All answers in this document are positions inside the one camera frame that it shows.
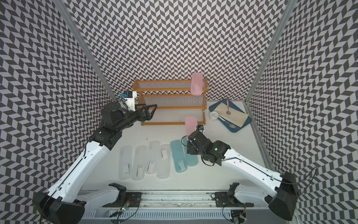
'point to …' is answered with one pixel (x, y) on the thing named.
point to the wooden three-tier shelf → (174, 100)
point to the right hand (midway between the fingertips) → (194, 147)
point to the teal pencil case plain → (192, 159)
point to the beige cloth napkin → (235, 116)
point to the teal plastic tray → (248, 121)
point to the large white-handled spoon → (230, 125)
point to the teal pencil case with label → (178, 154)
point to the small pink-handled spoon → (228, 112)
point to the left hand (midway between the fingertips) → (151, 107)
